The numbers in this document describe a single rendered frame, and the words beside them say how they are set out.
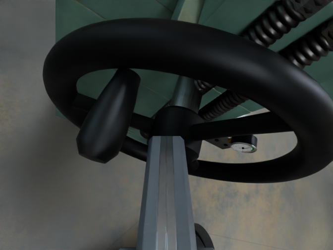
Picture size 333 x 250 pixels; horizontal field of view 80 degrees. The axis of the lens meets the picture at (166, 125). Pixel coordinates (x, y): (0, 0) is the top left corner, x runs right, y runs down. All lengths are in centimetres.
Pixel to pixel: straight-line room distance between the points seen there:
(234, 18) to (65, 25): 33
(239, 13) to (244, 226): 141
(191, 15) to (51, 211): 92
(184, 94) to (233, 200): 124
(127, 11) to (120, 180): 82
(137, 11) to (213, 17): 17
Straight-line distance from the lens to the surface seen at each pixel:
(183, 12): 23
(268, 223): 170
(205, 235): 108
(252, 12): 20
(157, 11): 34
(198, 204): 126
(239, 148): 54
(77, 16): 42
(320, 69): 25
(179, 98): 23
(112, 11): 37
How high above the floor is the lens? 100
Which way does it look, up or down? 58 degrees down
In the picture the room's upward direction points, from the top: 64 degrees clockwise
